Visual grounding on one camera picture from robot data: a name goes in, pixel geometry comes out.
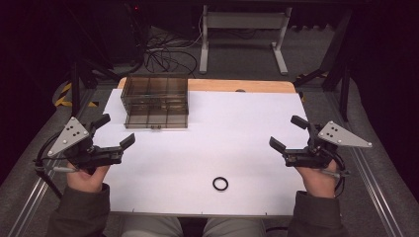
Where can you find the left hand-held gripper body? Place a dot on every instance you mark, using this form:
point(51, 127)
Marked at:
point(70, 136)

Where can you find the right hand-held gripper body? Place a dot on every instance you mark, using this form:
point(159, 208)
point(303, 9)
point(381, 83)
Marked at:
point(332, 133)

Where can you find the transparent brown drawer box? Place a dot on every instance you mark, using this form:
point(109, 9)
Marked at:
point(154, 98)

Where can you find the person's left hand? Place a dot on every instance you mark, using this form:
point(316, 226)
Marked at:
point(86, 181)

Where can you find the person's right hand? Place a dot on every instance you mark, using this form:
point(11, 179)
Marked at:
point(318, 182)

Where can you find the black tripod stand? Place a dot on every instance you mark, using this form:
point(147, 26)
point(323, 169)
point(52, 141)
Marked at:
point(75, 85)

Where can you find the black metal stand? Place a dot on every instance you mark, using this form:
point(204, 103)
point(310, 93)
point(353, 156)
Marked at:
point(344, 85)

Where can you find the white paper sheet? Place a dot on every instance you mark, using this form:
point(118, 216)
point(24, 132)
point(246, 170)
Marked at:
point(210, 148)

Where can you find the person's legs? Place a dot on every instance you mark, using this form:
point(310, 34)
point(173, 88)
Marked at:
point(151, 227)

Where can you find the aluminium rail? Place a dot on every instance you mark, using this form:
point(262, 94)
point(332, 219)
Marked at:
point(34, 197)
point(372, 191)

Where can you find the white metal desk frame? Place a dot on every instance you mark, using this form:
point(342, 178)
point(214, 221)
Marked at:
point(245, 20)

